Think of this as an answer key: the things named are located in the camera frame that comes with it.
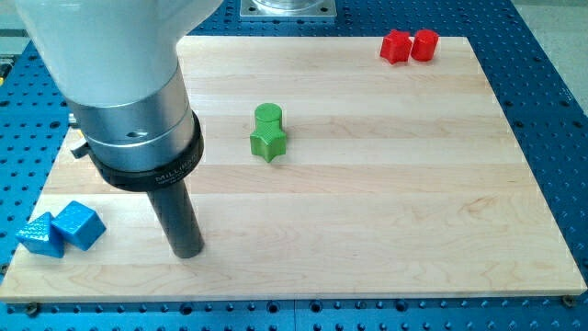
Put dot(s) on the green cylinder block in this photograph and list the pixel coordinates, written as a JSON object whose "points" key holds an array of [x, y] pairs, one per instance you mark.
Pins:
{"points": [[268, 116]]}

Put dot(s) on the light wooden board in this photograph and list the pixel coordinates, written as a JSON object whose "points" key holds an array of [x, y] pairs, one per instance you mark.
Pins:
{"points": [[398, 180]]}

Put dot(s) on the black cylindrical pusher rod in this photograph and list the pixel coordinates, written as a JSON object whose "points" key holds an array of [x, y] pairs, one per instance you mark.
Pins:
{"points": [[174, 210]]}

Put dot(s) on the red cylinder block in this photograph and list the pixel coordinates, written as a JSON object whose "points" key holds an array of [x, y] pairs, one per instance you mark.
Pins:
{"points": [[424, 45]]}

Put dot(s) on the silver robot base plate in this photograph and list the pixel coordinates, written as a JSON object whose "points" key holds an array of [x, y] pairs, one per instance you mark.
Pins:
{"points": [[288, 10]]}

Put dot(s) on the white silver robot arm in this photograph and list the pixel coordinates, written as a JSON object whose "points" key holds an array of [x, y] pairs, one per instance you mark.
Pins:
{"points": [[115, 63]]}

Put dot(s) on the green star block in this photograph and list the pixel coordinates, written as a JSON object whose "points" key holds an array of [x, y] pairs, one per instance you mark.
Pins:
{"points": [[268, 140]]}

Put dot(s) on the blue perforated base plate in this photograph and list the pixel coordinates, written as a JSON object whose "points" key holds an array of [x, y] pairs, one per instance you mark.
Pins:
{"points": [[544, 113]]}

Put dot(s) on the blue triangular block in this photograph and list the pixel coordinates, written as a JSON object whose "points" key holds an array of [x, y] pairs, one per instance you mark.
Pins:
{"points": [[41, 238]]}

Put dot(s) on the blue cube block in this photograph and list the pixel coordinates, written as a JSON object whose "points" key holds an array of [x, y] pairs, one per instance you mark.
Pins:
{"points": [[79, 225]]}

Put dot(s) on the red star block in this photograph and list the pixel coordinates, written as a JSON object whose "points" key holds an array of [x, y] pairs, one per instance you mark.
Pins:
{"points": [[396, 46]]}

